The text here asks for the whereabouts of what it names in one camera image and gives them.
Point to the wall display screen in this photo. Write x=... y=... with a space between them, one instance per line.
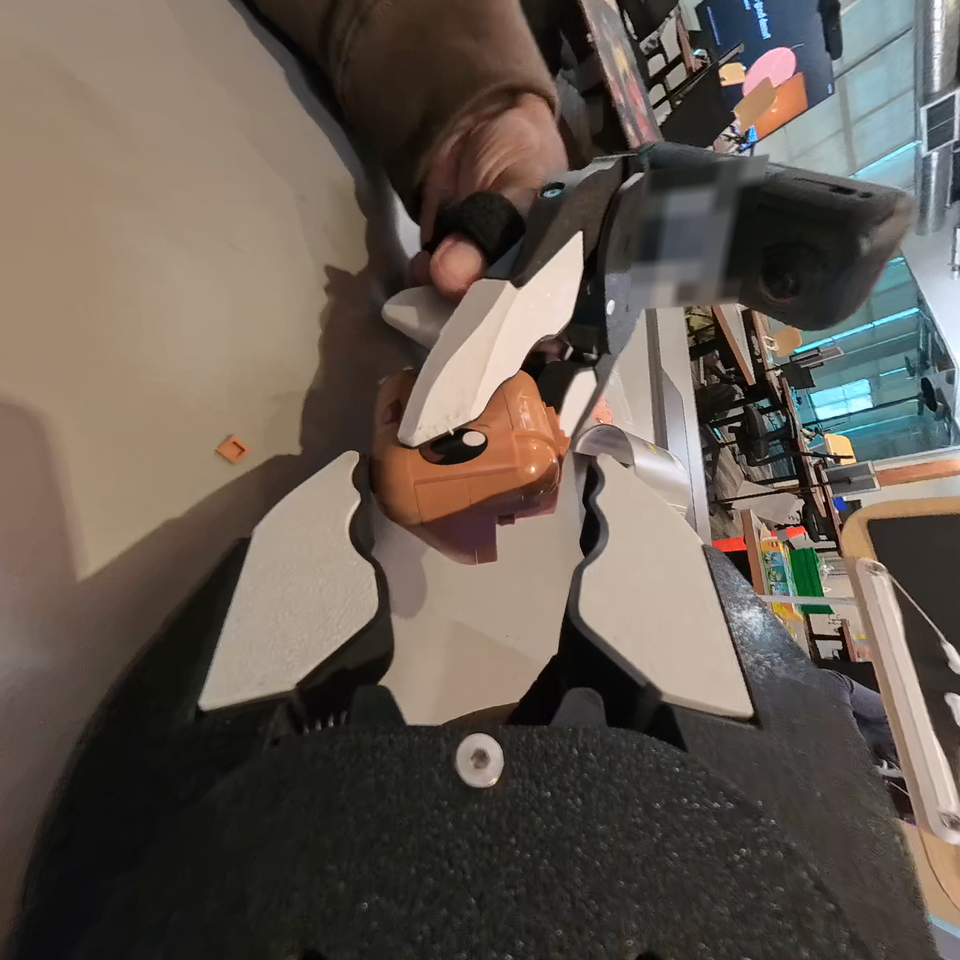
x=772 y=45

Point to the person's left forearm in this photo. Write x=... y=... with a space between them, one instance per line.
x=420 y=67

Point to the small brown hollow lego piece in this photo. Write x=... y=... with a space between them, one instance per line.
x=231 y=448

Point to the brown lego head model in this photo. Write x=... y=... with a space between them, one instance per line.
x=465 y=480

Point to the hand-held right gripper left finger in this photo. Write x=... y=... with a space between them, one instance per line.
x=292 y=592

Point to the lego instruction booklet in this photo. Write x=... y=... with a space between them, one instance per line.
x=660 y=465

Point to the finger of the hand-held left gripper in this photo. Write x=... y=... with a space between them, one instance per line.
x=487 y=345
x=581 y=405

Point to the person's left hand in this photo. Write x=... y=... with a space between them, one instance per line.
x=502 y=150

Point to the green box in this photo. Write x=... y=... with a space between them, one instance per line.
x=817 y=581

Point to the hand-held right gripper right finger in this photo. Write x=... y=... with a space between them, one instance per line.
x=660 y=607

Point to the silver ventilation duct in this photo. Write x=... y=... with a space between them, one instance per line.
x=937 y=90

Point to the black office chair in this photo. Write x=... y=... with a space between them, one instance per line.
x=761 y=435

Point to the dark wall painting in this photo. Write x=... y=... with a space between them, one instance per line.
x=622 y=60

